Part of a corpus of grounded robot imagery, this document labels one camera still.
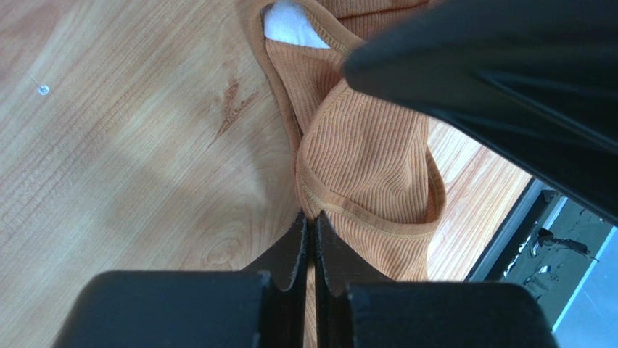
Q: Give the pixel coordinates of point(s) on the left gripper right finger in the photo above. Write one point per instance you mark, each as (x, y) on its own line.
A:
(358, 306)

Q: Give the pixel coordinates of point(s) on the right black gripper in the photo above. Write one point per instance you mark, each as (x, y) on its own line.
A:
(535, 81)

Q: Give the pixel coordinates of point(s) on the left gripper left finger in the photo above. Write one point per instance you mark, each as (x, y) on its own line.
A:
(261, 305)

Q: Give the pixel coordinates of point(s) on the brown underwear white waistband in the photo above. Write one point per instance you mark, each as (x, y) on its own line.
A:
(363, 161)

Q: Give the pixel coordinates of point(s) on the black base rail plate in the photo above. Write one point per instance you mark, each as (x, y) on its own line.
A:
(549, 245)

